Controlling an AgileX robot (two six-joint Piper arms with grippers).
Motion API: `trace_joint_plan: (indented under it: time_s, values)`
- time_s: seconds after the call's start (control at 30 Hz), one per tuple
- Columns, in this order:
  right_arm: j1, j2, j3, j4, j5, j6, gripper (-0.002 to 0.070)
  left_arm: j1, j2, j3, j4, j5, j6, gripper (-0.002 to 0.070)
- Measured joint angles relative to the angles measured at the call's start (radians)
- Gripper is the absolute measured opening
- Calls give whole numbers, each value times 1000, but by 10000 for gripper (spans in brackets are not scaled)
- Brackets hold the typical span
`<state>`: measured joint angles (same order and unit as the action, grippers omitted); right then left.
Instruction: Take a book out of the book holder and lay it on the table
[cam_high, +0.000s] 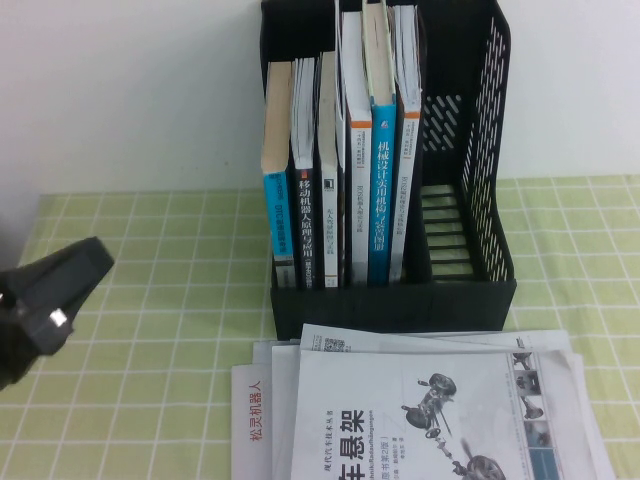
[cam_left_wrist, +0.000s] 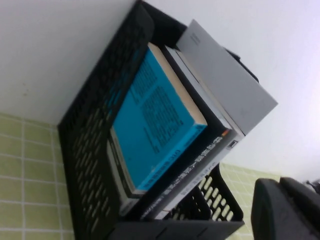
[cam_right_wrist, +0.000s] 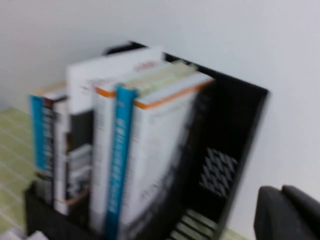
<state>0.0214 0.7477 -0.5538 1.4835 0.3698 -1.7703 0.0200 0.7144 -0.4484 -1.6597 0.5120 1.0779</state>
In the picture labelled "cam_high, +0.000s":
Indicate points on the white orange striped spine book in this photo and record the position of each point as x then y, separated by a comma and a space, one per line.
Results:
361, 200

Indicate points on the blue spine mechanism book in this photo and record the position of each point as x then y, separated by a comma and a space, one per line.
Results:
382, 200

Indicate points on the white spine book black logo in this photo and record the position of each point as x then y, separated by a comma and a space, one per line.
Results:
330, 225

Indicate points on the plain white paper sheet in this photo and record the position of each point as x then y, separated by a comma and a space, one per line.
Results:
284, 390
262, 352

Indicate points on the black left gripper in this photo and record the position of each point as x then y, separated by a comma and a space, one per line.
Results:
12, 330

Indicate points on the white car suspension book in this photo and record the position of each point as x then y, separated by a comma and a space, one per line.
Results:
400, 425

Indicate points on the black spine robot book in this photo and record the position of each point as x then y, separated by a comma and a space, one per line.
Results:
305, 220

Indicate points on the black plastic book holder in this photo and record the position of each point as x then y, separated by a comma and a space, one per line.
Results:
390, 310

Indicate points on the white orange ROS2 programming book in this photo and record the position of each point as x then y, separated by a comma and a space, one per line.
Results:
402, 200

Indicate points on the white booklet red lettering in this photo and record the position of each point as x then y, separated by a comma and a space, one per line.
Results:
250, 440

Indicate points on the cyan spine thick book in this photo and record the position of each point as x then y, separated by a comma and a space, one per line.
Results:
280, 215

